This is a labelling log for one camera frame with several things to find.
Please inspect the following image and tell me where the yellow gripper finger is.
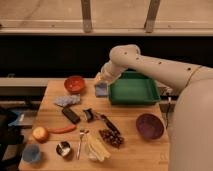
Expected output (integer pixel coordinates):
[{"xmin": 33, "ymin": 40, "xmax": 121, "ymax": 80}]
[{"xmin": 94, "ymin": 73, "xmax": 101, "ymax": 84}]

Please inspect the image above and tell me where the blue-grey sponge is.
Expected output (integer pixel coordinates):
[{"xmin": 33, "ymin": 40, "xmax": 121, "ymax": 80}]
[{"xmin": 95, "ymin": 83, "xmax": 108, "ymax": 97}]

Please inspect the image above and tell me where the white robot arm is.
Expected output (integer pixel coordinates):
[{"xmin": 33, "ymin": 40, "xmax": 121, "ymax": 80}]
[{"xmin": 95, "ymin": 44, "xmax": 213, "ymax": 171}]

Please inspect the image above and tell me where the shiny metal cup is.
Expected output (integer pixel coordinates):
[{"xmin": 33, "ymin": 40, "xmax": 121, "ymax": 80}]
[{"xmin": 56, "ymin": 141, "xmax": 71, "ymax": 157}]

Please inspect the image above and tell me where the blue silicone cup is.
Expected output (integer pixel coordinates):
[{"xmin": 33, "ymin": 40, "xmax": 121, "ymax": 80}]
[{"xmin": 22, "ymin": 144, "xmax": 41, "ymax": 164}]

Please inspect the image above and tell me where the red bowl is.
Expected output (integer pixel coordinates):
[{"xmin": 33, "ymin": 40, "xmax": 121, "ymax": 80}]
[{"xmin": 64, "ymin": 75, "xmax": 85, "ymax": 94}]

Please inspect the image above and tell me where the green plastic tray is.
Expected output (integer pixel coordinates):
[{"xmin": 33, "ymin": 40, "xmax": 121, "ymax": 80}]
[{"xmin": 108, "ymin": 71, "xmax": 161, "ymax": 105}]

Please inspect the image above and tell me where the small black metal clip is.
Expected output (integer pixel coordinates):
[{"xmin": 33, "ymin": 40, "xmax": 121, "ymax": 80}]
[{"xmin": 84, "ymin": 108, "xmax": 94, "ymax": 122}]

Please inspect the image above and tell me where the crumpled grey cloth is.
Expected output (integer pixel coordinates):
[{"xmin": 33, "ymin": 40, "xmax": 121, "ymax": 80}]
[{"xmin": 54, "ymin": 94, "xmax": 81, "ymax": 107}]

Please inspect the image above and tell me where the black rectangular block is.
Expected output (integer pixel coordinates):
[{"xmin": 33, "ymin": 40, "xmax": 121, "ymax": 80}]
[{"xmin": 62, "ymin": 107, "xmax": 80, "ymax": 124}]

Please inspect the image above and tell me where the metal spoon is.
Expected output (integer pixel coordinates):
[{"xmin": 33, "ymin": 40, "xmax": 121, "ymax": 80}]
[{"xmin": 76, "ymin": 129, "xmax": 87, "ymax": 160}]

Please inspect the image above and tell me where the bunch of dark grapes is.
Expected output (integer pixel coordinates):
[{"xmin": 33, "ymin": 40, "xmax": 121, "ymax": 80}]
[{"xmin": 99, "ymin": 129, "xmax": 124, "ymax": 148}]

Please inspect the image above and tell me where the red chili pepper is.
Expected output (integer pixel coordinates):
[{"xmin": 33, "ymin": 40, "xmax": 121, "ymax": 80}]
[{"xmin": 49, "ymin": 125, "xmax": 77, "ymax": 134}]

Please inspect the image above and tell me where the yellow banana in bowl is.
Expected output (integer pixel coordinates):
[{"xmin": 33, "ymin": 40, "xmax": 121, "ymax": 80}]
[{"xmin": 85, "ymin": 133, "xmax": 111, "ymax": 162}]

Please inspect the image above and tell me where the purple bowl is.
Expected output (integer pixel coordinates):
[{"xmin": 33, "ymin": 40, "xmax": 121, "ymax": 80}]
[{"xmin": 136, "ymin": 113, "xmax": 164, "ymax": 140}]

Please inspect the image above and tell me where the apple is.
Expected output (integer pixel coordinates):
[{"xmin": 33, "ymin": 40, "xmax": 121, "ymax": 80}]
[{"xmin": 32, "ymin": 127, "xmax": 49, "ymax": 142}]

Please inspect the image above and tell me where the black-handled knife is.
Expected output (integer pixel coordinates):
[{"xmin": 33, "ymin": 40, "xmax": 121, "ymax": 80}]
[{"xmin": 96, "ymin": 114, "xmax": 121, "ymax": 135}]

